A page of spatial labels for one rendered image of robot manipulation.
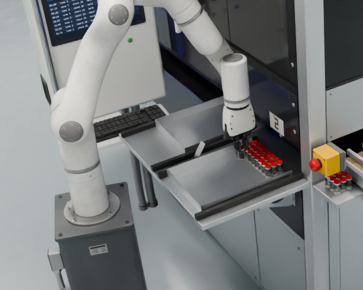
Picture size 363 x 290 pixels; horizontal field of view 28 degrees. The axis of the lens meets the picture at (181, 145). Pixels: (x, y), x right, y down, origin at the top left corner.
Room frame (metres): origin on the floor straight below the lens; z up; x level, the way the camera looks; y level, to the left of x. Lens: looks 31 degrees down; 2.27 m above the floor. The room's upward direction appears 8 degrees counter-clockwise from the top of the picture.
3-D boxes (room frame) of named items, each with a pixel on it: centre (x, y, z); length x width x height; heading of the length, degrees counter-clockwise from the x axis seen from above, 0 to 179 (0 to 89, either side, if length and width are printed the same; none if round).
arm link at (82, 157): (2.02, 0.33, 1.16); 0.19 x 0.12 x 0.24; 5
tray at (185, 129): (2.38, -0.12, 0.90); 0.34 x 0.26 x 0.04; 112
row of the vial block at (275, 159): (2.08, -0.29, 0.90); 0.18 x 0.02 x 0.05; 22
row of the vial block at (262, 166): (2.06, -0.24, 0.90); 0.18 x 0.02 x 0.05; 22
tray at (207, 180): (2.02, -0.14, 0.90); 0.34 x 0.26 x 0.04; 112
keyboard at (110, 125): (2.61, 0.24, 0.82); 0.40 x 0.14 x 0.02; 108
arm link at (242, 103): (2.03, -0.20, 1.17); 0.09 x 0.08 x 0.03; 112
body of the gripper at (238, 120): (2.03, -0.20, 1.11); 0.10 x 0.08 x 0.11; 112
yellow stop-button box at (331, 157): (1.87, -0.45, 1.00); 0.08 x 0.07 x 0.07; 112
